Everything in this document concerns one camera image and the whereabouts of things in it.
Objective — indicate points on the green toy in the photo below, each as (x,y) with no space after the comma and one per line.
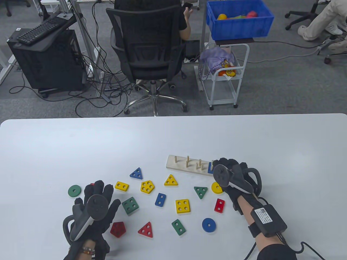
(237,17)

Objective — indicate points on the person's right forearm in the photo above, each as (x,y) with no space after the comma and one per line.
(245,214)

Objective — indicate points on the person's left hand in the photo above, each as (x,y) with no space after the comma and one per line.
(99,187)

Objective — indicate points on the yellow pentagon block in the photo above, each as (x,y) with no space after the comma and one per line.
(147,187)

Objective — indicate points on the white power strip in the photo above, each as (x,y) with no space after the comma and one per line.
(90,71)

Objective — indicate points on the black keyboard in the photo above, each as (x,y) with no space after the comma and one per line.
(40,29)

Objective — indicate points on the red rectangle block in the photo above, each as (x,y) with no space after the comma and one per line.
(219,205)

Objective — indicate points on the black chair base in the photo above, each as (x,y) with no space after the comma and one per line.
(327,60)
(9,12)

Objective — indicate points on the white step stool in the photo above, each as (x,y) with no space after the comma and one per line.
(50,3)

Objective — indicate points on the orange plush toy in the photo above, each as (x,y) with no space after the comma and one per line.
(226,72)

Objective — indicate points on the wooden post board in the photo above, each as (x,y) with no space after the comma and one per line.
(179,165)

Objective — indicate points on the black phone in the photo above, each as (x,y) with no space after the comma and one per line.
(187,5)

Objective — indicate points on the green triangle block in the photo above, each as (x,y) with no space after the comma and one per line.
(200,191)

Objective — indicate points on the red triangle block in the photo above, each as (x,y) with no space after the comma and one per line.
(146,231)

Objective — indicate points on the blue square block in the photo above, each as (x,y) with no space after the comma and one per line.
(210,169)

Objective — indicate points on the black white hand controller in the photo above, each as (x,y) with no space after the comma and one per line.
(221,176)
(96,207)

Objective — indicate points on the yellow rectangle block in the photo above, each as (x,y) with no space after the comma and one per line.
(122,186)

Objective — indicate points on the blue triangle block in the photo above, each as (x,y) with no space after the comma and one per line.
(137,173)

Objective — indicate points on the black swivel chair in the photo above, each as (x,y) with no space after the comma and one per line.
(303,12)

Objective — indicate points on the blue rectangle block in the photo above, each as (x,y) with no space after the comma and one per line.
(160,200)

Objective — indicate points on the yellow triangle block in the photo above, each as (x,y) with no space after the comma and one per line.
(171,181)

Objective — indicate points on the blue plastic crate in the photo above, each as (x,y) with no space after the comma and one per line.
(238,28)

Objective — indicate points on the white rolling cart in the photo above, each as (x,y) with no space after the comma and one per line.
(222,102)

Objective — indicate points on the black computer tower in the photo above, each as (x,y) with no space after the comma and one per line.
(48,65)

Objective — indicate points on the person's left forearm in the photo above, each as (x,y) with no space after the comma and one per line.
(87,257)

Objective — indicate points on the red pentagon block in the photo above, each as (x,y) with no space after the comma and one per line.
(118,230)

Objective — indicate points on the white desk frame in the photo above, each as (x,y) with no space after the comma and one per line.
(86,40)
(6,67)

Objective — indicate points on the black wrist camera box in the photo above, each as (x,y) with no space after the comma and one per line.
(268,220)

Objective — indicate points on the green square block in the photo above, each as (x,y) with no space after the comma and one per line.
(131,205)

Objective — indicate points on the yellow square block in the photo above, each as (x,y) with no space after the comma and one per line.
(182,205)

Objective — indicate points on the red toy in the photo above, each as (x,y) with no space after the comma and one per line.
(252,14)

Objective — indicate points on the black mesh office chair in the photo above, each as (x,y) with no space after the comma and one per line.
(149,51)

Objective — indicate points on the green rectangle block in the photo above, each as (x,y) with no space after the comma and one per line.
(178,227)

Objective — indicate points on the person's right hand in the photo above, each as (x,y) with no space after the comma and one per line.
(229,161)

